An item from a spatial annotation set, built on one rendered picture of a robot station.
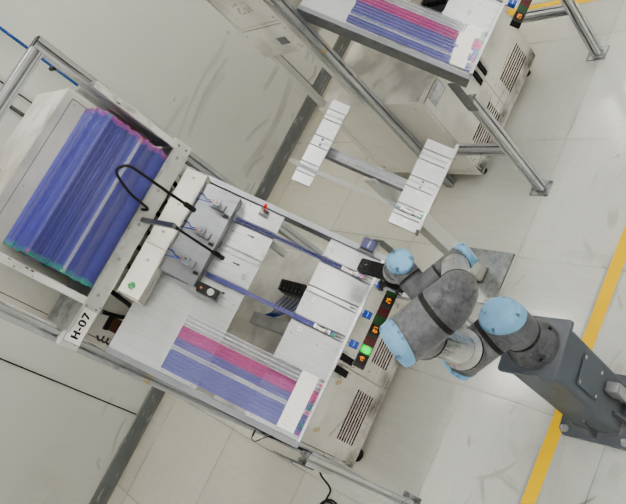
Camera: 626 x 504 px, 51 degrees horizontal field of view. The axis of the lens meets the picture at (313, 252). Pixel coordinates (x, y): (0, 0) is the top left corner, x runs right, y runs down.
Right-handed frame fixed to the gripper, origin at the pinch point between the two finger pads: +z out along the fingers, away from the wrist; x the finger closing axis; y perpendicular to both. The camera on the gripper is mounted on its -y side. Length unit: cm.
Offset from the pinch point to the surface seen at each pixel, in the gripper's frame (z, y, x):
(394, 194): 14.4, -9.6, 35.9
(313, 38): 14, -65, 82
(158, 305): 5, -65, -39
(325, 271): 4.9, -19.2, -3.6
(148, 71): 116, -168, 82
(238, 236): 5, -52, -5
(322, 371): 4.8, -5.6, -34.7
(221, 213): -1, -60, -2
